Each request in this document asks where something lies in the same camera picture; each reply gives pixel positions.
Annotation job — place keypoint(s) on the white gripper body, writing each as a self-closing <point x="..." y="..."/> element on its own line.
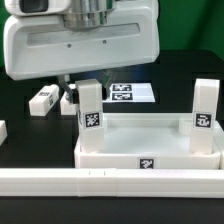
<point x="45" y="38"/>

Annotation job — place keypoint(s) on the long white front barrier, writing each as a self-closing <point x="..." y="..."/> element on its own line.
<point x="112" y="182"/>

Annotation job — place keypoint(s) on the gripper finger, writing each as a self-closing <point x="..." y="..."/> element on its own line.
<point x="109" y="76"/>
<point x="72" y="94"/>

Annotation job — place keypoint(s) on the white desk top panel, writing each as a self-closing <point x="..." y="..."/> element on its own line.
<point x="151" y="141"/>

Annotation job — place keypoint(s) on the white block left edge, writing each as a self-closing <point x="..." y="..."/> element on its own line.
<point x="3" y="131"/>

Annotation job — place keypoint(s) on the fiducial marker sheet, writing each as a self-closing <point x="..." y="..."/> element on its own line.
<point x="130" y="92"/>

